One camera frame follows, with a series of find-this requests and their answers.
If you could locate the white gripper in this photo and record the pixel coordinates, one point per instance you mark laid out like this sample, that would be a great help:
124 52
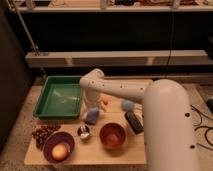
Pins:
92 100

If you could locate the blue sponge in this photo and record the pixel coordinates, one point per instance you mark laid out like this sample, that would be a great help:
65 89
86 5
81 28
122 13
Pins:
92 115

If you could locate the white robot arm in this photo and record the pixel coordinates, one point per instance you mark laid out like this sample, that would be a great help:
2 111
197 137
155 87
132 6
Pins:
169 137

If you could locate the yellow black sponge block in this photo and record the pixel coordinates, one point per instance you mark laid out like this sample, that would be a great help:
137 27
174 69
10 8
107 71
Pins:
134 122

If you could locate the orange carrot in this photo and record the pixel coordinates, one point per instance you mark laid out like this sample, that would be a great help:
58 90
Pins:
105 101

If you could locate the green plastic tray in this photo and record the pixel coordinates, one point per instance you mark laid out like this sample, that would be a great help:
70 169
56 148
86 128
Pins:
60 98

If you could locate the blue plush ball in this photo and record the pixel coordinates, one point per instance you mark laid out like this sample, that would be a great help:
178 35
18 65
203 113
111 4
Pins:
127 105

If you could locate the small metal cup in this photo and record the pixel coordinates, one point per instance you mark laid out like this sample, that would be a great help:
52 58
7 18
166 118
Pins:
83 132

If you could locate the orange bowl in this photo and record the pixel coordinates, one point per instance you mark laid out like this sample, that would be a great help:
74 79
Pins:
112 136

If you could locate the purple bowl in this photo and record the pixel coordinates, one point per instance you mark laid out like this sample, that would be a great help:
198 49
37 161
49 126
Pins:
55 139

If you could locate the bunch of dark grapes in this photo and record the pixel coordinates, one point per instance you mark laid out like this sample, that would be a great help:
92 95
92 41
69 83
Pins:
42 133

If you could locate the orange fruit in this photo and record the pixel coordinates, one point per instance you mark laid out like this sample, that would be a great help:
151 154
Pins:
59 152

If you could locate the metal diagonal pole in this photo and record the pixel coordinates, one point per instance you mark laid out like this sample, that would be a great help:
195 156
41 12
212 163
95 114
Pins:
34 47

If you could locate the lower wooden shelf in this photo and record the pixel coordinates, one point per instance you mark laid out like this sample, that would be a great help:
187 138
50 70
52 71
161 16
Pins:
118 58

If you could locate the wooden shelf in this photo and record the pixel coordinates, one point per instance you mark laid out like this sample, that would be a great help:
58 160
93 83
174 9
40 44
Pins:
110 5
118 58

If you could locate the upper wooden shelf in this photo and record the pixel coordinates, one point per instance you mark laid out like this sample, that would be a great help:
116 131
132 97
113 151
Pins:
110 5

